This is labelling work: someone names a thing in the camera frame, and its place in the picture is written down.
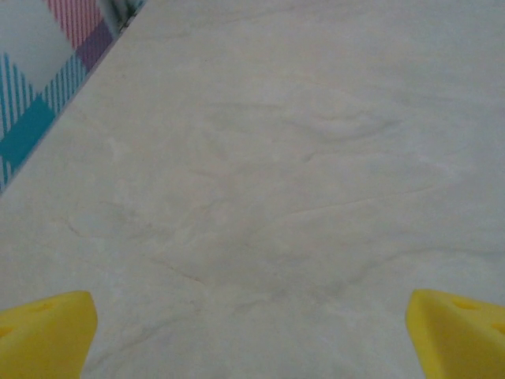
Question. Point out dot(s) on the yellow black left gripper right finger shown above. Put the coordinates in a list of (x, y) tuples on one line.
[(461, 339)]

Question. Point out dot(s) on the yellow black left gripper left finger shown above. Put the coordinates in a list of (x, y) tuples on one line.
[(43, 339)]

